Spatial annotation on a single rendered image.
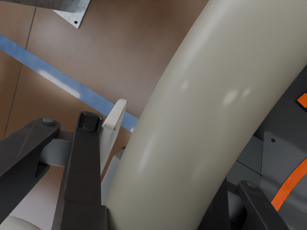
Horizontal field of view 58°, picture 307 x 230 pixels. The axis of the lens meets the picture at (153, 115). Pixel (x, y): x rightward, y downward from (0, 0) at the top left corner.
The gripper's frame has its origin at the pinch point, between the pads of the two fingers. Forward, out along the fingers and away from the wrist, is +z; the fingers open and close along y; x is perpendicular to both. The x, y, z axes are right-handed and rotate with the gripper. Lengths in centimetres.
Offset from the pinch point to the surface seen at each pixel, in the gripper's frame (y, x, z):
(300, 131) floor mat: 73, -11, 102
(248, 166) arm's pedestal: 44, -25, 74
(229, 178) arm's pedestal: 33, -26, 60
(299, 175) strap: 81, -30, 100
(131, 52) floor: -13, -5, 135
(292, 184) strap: 80, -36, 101
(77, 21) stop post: -47, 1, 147
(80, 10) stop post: -47, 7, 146
